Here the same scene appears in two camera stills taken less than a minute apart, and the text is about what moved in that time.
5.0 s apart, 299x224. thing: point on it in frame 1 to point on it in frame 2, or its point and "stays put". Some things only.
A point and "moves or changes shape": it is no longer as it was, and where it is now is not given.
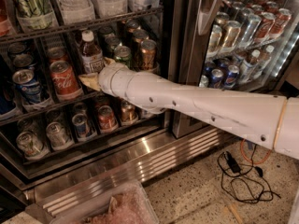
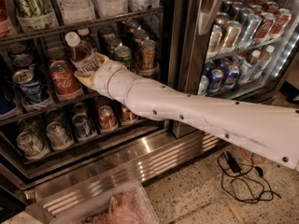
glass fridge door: (231, 38) stays put
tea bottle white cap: (92, 55) moves or changes shape
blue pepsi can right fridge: (232, 77) stays put
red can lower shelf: (106, 118) stays put
